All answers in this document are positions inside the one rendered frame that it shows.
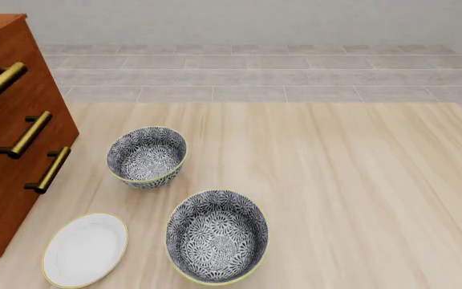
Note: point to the black patterned bowl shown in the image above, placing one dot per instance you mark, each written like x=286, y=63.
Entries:
x=147, y=158
x=217, y=238

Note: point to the wooden cabinet with drawers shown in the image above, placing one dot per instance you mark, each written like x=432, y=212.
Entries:
x=10, y=99

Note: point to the white plate with yellow rim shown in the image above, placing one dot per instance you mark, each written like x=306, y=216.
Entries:
x=84, y=251

